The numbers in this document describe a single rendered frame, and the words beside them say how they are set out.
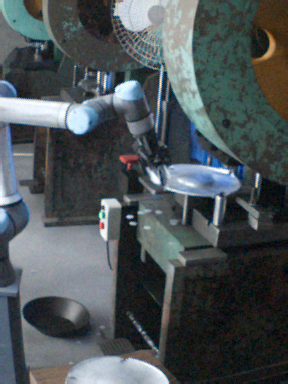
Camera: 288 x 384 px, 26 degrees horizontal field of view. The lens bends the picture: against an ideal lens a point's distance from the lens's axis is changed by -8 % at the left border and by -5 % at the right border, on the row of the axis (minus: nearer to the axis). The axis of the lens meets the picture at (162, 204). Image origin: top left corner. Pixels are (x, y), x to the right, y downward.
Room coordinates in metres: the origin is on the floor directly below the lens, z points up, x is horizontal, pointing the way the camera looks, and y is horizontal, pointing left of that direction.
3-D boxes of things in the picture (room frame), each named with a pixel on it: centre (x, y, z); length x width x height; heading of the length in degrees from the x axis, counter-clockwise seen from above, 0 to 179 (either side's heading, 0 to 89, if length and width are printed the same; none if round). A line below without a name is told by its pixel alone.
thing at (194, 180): (1.98, -0.10, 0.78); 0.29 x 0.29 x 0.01
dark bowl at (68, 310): (2.22, 0.41, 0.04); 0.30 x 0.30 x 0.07
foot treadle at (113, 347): (1.98, -0.09, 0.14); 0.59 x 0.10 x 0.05; 114
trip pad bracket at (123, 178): (2.23, 0.12, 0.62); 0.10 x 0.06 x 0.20; 24
